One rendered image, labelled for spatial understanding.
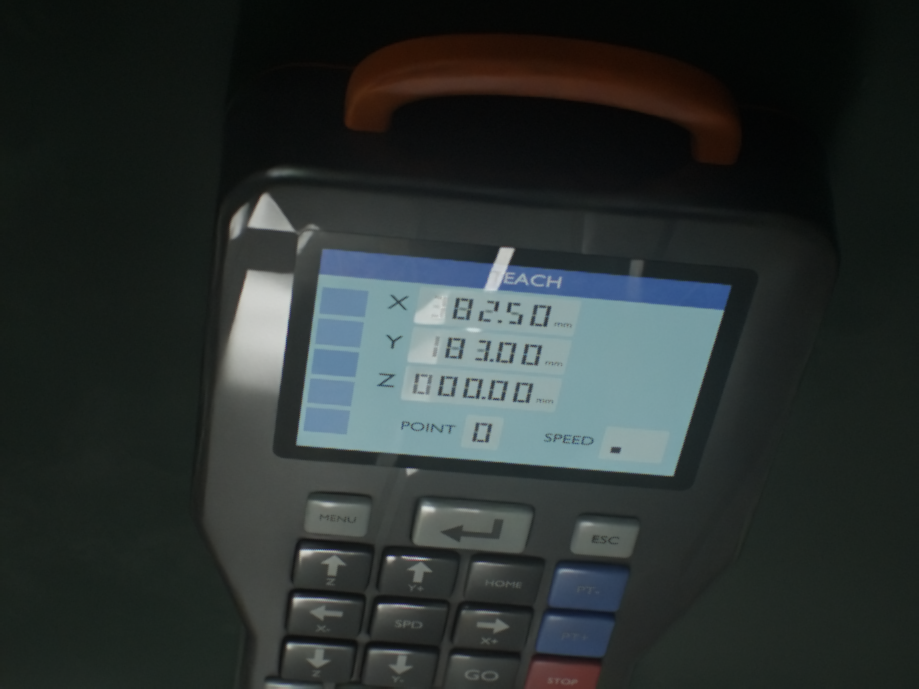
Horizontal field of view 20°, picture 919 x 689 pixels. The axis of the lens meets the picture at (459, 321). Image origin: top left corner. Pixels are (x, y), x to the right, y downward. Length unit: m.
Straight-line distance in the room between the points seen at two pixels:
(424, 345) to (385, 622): 0.07
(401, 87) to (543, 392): 0.06
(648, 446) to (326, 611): 0.06
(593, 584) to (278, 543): 0.05
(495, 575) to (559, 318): 0.06
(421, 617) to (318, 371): 0.06
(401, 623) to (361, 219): 0.09
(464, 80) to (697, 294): 0.05
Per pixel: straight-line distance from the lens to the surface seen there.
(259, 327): 0.38
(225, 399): 0.39
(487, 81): 0.35
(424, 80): 0.35
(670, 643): 0.48
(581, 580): 0.42
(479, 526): 0.41
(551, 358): 0.38
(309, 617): 0.43
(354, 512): 0.41
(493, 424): 0.39
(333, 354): 0.38
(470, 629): 0.43
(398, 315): 0.37
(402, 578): 0.42
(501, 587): 0.42
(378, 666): 0.44
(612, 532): 0.41
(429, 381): 0.38
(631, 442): 0.39
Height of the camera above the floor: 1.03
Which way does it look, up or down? 42 degrees down
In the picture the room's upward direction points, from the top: 180 degrees clockwise
